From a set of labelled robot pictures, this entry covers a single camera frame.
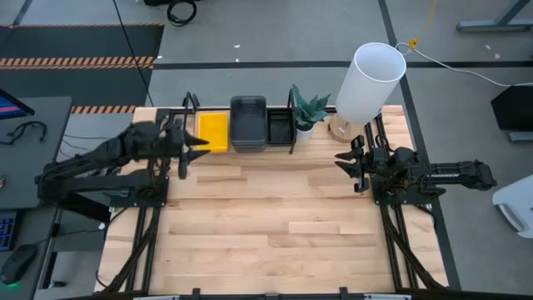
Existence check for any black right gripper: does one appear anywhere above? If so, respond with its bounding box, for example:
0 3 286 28
335 135 391 193

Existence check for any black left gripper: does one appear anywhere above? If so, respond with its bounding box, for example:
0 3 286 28
160 118 212 180

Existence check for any grey translucent plastic bin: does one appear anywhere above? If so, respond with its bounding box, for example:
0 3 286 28
230 95 268 147
231 143 267 154
230 139 268 150

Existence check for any black slotted plastic basket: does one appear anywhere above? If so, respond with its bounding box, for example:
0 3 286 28
266 108 295 146

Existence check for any round wooden lamp base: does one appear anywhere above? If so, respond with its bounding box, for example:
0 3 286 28
327 112 366 144

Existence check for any white plant pot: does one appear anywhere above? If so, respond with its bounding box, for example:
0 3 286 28
296 125 316 143

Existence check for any green snake plant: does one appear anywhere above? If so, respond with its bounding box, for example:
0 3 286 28
291 83 332 131

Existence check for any white cylindrical lamp shade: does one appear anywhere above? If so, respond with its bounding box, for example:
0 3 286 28
335 42 407 127

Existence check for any black hazard-striped floor mat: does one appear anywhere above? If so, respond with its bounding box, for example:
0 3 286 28
0 23 166 108

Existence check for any white chair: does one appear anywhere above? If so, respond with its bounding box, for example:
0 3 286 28
491 173 533 240

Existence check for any dark grey desk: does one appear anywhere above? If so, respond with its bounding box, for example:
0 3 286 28
0 96 72 210

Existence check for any black box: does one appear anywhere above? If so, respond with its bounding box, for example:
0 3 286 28
490 84 533 133

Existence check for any computer monitor lit screen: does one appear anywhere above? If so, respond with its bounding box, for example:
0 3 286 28
0 87 36 121

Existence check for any black keyboard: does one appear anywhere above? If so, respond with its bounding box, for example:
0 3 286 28
0 210 18 252

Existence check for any black computer mouse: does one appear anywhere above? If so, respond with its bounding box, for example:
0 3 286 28
0 243 38 286

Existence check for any black metal shelf frame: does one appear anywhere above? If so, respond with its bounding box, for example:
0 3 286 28
182 87 339 156

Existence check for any thin black slanted cable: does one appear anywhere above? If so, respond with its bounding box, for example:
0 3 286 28
111 0 156 108

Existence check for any coiled black cable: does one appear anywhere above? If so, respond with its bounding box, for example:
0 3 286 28
166 0 198 28

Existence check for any yellow hanging power cord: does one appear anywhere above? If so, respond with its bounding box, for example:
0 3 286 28
407 0 441 51

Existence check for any white lamp cord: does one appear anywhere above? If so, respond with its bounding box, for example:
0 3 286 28
394 41 533 88

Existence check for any grey metal table leg frame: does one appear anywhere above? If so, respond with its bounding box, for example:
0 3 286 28
456 0 533 33

